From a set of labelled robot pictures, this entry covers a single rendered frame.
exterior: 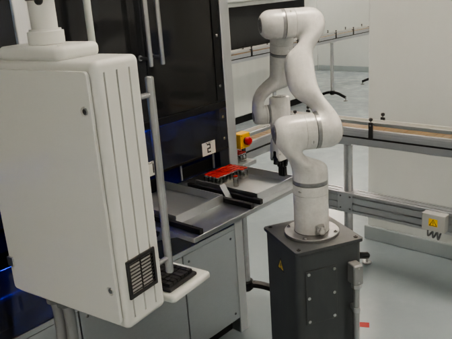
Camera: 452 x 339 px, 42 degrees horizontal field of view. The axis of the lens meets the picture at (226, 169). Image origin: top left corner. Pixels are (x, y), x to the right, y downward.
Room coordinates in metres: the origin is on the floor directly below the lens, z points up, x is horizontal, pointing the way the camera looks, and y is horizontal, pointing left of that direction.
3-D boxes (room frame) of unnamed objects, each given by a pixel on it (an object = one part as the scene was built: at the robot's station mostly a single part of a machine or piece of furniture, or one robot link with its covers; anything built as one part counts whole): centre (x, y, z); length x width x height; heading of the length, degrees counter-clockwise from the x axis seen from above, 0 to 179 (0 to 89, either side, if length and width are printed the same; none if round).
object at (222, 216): (2.27, 0.07, 0.87); 0.70 x 0.48 x 0.02; 138
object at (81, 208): (1.63, 0.46, 1.19); 0.50 x 0.19 x 0.78; 55
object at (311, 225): (1.88, -0.28, 0.95); 0.19 x 0.19 x 0.18
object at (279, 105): (2.32, -0.23, 1.20); 0.09 x 0.08 x 0.13; 96
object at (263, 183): (2.37, -0.08, 0.90); 0.34 x 0.26 x 0.04; 47
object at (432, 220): (2.70, -1.03, 0.50); 0.12 x 0.05 x 0.09; 48
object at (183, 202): (2.19, 0.23, 0.90); 0.34 x 0.26 x 0.04; 48
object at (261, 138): (3.02, -0.17, 0.92); 0.69 x 0.16 x 0.16; 138
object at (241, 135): (2.71, -0.08, 0.99); 0.08 x 0.07 x 0.07; 48
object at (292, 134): (1.88, -0.25, 1.16); 0.19 x 0.12 x 0.24; 96
